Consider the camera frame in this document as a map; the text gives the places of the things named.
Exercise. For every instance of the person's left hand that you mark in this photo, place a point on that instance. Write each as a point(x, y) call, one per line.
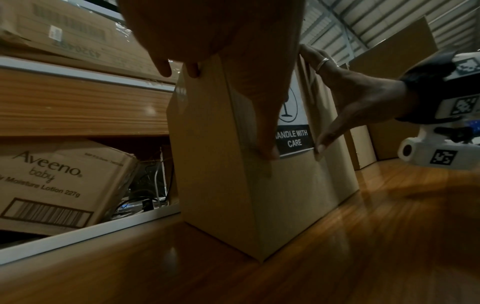
point(225, 26)

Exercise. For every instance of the barcode printed cardboard box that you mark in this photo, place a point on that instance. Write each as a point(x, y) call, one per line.
point(56, 184)

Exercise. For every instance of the large cardboard box white sticker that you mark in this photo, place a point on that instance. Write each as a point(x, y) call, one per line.
point(75, 35)

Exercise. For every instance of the person's right hand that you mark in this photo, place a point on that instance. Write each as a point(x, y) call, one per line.
point(367, 98)

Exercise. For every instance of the right wrist tracker band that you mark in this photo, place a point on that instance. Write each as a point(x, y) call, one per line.
point(423, 89)

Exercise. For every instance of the fragile sticker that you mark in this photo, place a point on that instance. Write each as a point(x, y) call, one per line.
point(296, 139)

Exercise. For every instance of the squarish taped cardboard box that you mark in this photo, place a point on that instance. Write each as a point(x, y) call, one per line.
point(217, 178)

